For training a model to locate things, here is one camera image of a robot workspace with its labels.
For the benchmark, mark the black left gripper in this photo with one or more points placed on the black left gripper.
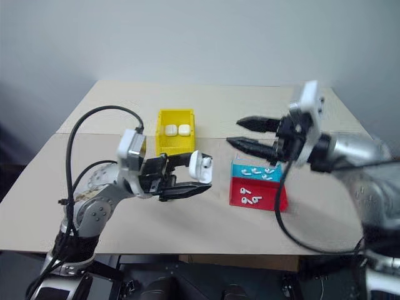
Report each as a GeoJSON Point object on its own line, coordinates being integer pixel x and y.
{"type": "Point", "coordinates": [153, 176]}

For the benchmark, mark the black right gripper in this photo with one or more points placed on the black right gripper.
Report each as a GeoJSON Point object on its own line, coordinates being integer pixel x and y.
{"type": "Point", "coordinates": [290, 137]}

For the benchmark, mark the white earbud case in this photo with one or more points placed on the white earbud case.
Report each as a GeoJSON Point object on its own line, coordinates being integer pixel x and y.
{"type": "Point", "coordinates": [171, 130]}
{"type": "Point", "coordinates": [184, 129]}
{"type": "Point", "coordinates": [197, 172]}

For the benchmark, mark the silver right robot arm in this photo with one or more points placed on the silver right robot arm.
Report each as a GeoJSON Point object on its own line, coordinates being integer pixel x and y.
{"type": "Point", "coordinates": [362, 175]}

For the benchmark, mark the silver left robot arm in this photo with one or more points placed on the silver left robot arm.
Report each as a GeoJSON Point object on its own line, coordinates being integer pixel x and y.
{"type": "Point", "coordinates": [93, 212]}

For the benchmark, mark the yellow plastic bin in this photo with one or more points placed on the yellow plastic bin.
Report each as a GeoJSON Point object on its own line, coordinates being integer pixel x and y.
{"type": "Point", "coordinates": [167, 142]}

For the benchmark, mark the closed white earbud case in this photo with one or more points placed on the closed white earbud case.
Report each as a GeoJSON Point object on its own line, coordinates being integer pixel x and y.
{"type": "Point", "coordinates": [171, 130]}
{"type": "Point", "coordinates": [184, 129]}

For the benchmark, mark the white earbud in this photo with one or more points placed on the white earbud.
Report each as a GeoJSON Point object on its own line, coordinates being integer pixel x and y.
{"type": "Point", "coordinates": [242, 191]}
{"type": "Point", "coordinates": [267, 177]}
{"type": "Point", "coordinates": [246, 171]}
{"type": "Point", "coordinates": [257, 170]}
{"type": "Point", "coordinates": [244, 200]}
{"type": "Point", "coordinates": [269, 170]}

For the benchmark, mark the blue earbud tray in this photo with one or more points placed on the blue earbud tray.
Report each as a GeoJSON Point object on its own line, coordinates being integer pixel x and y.
{"type": "Point", "coordinates": [237, 170]}

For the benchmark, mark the red earbud tray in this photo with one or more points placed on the red earbud tray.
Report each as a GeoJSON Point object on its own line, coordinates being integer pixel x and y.
{"type": "Point", "coordinates": [265, 195]}

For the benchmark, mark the brown board under table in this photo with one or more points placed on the brown board under table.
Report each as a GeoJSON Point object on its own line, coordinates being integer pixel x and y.
{"type": "Point", "coordinates": [243, 262]}

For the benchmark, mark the dark rounded shape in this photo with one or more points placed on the dark rounded shape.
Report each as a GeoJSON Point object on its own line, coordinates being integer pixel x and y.
{"type": "Point", "coordinates": [159, 287]}
{"type": "Point", "coordinates": [234, 293]}

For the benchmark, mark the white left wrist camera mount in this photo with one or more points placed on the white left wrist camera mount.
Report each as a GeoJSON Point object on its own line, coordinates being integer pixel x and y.
{"type": "Point", "coordinates": [125, 150]}

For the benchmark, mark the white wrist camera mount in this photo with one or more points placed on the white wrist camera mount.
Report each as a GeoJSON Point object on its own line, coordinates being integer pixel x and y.
{"type": "Point", "coordinates": [311, 100]}
{"type": "Point", "coordinates": [125, 150]}

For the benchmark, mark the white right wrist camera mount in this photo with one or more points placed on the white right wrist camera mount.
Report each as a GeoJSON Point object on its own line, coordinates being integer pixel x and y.
{"type": "Point", "coordinates": [311, 100]}

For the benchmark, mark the black table frame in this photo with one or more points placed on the black table frame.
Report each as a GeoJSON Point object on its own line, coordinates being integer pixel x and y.
{"type": "Point", "coordinates": [131, 278]}

